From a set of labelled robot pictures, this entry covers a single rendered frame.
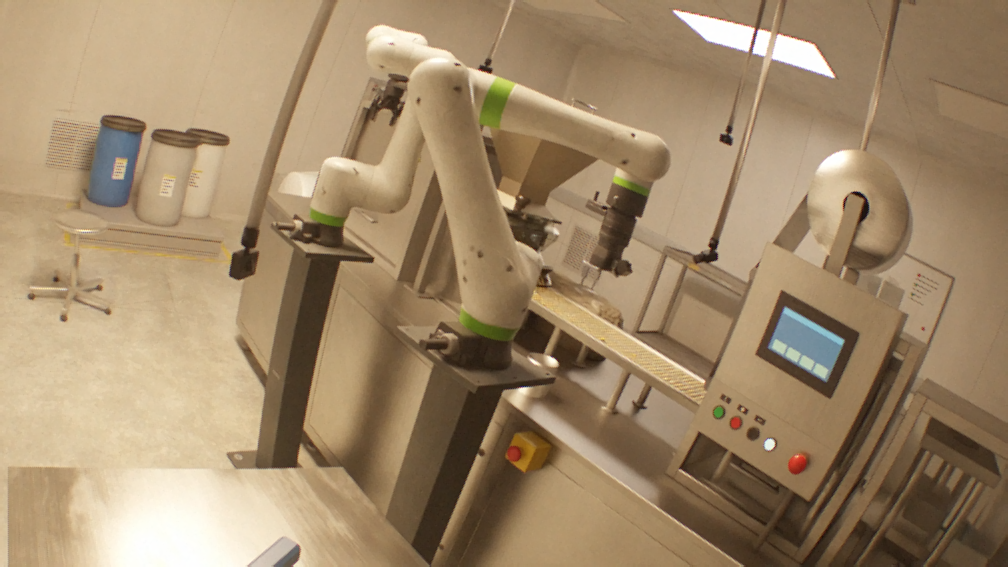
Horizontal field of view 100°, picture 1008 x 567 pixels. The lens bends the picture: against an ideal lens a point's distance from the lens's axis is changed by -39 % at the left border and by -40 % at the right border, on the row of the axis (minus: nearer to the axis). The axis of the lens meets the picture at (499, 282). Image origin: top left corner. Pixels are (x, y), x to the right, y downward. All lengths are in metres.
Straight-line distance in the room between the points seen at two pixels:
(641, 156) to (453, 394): 0.64
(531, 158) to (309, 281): 0.75
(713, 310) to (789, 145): 1.73
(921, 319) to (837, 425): 4.05
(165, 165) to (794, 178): 5.03
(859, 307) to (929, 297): 4.04
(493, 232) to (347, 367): 1.09
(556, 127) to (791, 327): 0.63
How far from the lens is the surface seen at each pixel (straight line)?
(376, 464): 2.06
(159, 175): 4.23
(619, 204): 1.46
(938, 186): 5.33
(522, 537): 1.61
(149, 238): 4.30
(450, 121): 1.17
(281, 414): 2.10
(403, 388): 1.89
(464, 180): 1.17
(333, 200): 1.85
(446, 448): 1.46
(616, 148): 1.32
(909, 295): 5.20
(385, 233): 2.34
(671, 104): 6.37
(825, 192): 1.48
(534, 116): 1.32
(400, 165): 1.86
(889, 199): 1.45
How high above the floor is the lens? 1.40
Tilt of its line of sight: 13 degrees down
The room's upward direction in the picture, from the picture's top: 20 degrees clockwise
